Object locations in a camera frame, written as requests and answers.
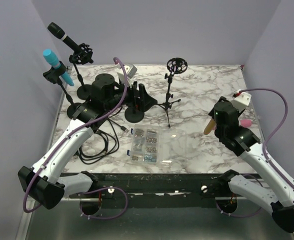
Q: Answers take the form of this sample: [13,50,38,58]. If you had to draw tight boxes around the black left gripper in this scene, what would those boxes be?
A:
[105,77,158,113]

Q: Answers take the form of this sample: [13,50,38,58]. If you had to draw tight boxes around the gold microphone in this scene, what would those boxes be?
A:
[203,119,216,135]

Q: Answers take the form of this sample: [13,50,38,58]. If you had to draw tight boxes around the pink microphone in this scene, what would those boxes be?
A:
[240,119,252,128]

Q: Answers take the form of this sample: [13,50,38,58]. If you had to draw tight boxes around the black round-base mic stand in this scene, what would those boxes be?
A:
[124,107,145,124]

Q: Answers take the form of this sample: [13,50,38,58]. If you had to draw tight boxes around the black tripod shock-mount stand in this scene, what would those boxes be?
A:
[157,57,188,128]

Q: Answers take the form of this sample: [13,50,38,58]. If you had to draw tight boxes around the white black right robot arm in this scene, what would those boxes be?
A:
[209,93,294,233]

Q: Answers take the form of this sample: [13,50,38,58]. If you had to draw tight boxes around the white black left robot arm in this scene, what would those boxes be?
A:
[18,73,158,210]

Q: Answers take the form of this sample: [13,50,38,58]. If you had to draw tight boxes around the black clip round-base stand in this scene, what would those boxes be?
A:
[42,63,83,119]

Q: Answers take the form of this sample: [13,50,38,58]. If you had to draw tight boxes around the blue microphone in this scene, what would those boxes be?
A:
[42,49,74,86]

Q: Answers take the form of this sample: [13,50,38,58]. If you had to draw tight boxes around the black microphone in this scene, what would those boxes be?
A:
[47,22,82,53]

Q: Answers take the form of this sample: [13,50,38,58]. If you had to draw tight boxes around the clear plastic screw box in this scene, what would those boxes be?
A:
[126,124,187,167]

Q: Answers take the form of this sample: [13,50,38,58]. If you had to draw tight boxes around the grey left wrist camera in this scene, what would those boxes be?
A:
[115,63,137,88]

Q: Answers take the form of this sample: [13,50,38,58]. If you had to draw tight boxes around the black shock-mount round-base stand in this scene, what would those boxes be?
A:
[68,43,95,100]

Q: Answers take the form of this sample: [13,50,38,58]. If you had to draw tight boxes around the black usb cable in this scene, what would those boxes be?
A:
[73,117,129,165]

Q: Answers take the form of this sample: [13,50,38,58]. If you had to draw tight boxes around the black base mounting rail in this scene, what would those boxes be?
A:
[38,171,272,210]

